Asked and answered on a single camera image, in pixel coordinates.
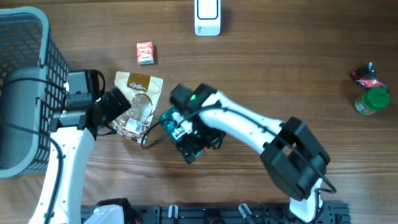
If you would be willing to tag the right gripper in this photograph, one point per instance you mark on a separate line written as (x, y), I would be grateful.
(198, 142)

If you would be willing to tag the blue mouthwash bottle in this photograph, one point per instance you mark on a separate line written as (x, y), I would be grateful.
(170, 125)

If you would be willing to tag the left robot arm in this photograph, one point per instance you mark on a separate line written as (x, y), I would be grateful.
(73, 128)

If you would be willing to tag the green lid jar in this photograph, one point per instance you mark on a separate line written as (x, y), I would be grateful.
(372, 101)

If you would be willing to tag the white barcode scanner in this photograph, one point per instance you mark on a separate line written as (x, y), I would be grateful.
(207, 17)

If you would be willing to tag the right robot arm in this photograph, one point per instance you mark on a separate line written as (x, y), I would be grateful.
(293, 157)

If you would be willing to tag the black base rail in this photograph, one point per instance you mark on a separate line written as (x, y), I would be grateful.
(270, 213)

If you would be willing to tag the brown white snack pouch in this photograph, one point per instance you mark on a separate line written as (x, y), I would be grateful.
(143, 93)

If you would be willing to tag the black red snack packet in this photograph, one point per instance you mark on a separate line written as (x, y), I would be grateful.
(365, 77)

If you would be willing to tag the grey plastic mesh basket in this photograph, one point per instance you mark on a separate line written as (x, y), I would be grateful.
(33, 70)

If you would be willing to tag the small red white carton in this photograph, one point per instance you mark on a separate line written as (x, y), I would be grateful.
(145, 53)

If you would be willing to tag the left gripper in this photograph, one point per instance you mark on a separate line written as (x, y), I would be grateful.
(116, 109)

